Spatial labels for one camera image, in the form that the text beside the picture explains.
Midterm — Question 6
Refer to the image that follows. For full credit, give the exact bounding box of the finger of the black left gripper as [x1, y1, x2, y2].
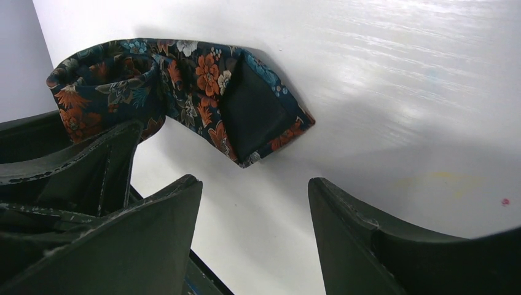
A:
[1, 120, 143, 216]
[1, 111, 72, 163]

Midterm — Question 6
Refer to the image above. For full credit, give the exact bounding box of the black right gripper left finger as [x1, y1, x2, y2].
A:
[1, 175, 203, 294]

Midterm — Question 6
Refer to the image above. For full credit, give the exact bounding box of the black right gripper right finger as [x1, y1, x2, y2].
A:
[308, 178, 520, 294]

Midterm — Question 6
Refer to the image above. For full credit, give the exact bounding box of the dark blue floral tie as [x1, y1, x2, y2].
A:
[46, 38, 315, 168]

